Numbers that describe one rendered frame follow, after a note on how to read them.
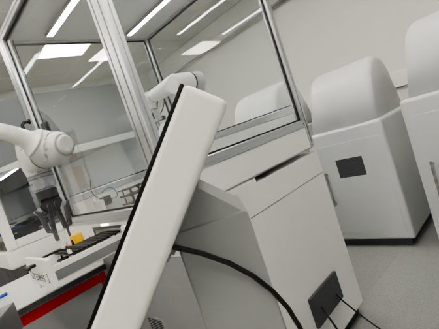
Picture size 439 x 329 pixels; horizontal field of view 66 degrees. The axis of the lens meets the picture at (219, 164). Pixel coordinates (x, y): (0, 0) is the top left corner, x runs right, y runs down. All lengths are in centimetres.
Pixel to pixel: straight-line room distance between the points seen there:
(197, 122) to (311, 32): 406
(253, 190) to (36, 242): 143
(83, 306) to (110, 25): 116
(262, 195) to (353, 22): 300
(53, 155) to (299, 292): 112
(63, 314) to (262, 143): 111
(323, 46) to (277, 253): 319
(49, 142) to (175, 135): 93
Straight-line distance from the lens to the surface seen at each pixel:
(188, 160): 32
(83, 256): 142
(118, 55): 115
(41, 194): 141
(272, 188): 146
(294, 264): 155
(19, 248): 230
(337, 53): 421
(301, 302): 160
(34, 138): 126
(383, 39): 400
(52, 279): 137
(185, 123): 32
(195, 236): 52
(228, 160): 129
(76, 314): 169
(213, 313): 57
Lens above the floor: 114
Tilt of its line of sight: 4 degrees down
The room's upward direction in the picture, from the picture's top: 19 degrees counter-clockwise
